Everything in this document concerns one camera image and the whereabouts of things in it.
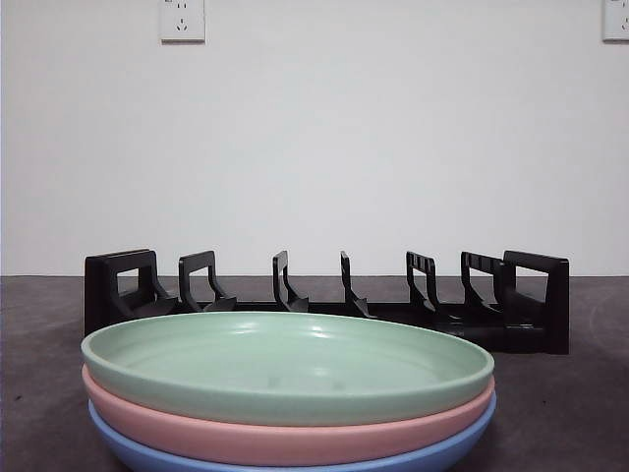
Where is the green plate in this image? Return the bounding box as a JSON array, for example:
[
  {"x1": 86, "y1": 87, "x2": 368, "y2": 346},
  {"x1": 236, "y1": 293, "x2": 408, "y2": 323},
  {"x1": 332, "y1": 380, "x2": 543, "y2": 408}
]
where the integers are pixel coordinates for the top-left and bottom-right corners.
[{"x1": 80, "y1": 310, "x2": 495, "y2": 428}]

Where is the pink plate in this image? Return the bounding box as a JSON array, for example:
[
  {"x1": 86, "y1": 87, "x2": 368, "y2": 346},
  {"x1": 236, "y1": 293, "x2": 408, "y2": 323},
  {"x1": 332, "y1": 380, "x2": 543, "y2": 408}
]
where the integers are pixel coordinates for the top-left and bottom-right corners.
[{"x1": 82, "y1": 364, "x2": 498, "y2": 466}]

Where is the blue plate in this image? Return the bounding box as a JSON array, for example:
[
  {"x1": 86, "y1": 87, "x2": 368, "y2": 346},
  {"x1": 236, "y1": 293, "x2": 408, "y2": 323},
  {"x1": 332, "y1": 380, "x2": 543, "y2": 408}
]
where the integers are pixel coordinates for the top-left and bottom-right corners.
[{"x1": 87, "y1": 392, "x2": 498, "y2": 472}]

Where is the black plate rack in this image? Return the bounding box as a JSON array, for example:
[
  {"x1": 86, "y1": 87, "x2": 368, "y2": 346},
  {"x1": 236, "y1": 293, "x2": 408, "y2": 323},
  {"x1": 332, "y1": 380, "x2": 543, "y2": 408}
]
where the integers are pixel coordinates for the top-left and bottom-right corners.
[{"x1": 84, "y1": 248, "x2": 571, "y2": 355}]

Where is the white wall socket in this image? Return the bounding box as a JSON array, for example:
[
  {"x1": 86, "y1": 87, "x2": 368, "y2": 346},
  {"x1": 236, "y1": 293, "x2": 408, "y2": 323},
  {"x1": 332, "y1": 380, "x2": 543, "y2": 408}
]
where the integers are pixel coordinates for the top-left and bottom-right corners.
[
  {"x1": 160, "y1": 0, "x2": 206, "y2": 44},
  {"x1": 601, "y1": 0, "x2": 629, "y2": 43}
]

